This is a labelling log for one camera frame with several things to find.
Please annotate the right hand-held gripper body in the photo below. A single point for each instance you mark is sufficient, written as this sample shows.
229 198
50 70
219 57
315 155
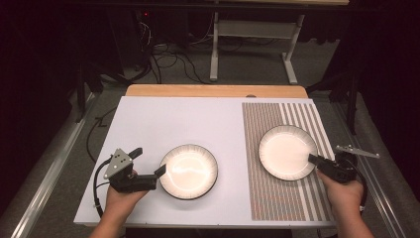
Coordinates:
340 170

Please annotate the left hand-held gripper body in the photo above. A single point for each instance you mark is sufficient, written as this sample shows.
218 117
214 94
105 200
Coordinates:
119 165

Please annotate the white plate with dark rim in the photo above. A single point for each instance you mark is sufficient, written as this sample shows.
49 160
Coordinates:
189 172
285 152

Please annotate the person's right hand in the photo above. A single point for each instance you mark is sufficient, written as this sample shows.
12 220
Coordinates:
345 196

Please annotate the person's left hand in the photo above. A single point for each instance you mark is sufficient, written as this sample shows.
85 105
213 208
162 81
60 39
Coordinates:
119 203

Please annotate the striped placemat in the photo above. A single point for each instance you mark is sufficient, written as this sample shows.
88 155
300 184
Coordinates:
277 198

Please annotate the white board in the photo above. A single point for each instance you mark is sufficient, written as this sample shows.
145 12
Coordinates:
185 122

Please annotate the dark metal stand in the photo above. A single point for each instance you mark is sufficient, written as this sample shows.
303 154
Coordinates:
351 102
81 92

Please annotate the wooden table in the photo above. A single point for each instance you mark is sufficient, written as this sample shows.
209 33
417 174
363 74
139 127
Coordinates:
214 91

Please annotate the metal floor rail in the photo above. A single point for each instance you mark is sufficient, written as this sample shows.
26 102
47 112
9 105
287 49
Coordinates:
49 175
383 198

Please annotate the white desk frame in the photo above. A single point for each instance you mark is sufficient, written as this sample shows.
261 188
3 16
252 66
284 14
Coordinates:
254 29

